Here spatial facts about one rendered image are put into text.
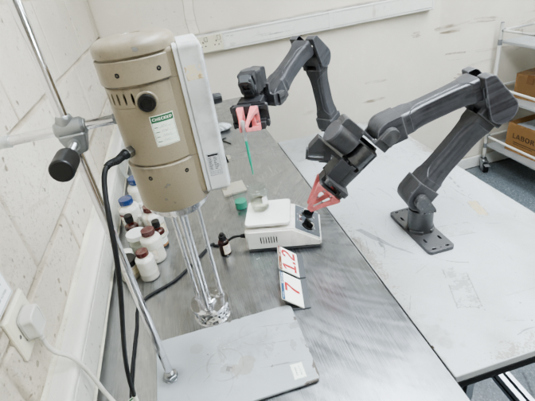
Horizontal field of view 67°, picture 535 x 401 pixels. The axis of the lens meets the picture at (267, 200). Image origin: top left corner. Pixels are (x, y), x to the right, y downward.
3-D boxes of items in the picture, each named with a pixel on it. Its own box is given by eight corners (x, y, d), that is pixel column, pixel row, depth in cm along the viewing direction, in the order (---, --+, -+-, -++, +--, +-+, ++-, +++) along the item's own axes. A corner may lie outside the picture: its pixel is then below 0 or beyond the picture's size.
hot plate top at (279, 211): (290, 200, 114) (290, 197, 114) (290, 224, 104) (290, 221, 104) (248, 204, 116) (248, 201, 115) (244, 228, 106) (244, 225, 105)
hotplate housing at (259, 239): (319, 219, 118) (318, 196, 114) (322, 247, 107) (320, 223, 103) (245, 226, 121) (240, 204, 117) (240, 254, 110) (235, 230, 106)
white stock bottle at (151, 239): (158, 250, 117) (149, 221, 112) (170, 255, 113) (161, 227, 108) (143, 260, 113) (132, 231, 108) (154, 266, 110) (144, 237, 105)
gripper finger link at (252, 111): (251, 116, 99) (259, 102, 106) (224, 118, 100) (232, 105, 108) (256, 141, 102) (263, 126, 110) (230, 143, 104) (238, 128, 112)
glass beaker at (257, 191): (273, 204, 113) (268, 179, 109) (267, 215, 109) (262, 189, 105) (253, 204, 115) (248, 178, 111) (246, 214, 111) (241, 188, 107)
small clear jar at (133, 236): (154, 243, 120) (148, 225, 116) (148, 256, 115) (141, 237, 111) (136, 245, 120) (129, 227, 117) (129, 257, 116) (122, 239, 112)
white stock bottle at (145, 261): (154, 282, 104) (145, 257, 100) (138, 282, 106) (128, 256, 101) (162, 270, 108) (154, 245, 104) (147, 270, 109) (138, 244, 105)
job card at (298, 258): (302, 255, 106) (300, 242, 104) (306, 278, 98) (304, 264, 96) (279, 258, 106) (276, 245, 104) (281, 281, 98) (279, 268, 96)
